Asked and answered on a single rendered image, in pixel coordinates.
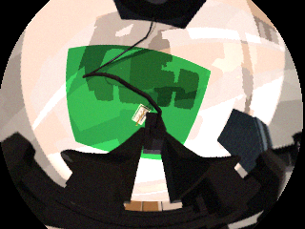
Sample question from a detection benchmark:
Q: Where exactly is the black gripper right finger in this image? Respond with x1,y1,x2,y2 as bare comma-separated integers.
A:
160,131,241,203

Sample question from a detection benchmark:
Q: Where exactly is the green circuit board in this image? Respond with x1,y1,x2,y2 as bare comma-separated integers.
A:
65,45,211,153

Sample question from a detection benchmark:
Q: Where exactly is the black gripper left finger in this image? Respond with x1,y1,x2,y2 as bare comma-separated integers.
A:
60,127,145,203

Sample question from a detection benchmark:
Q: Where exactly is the black cable with plug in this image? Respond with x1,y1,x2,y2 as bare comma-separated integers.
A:
83,17,167,156

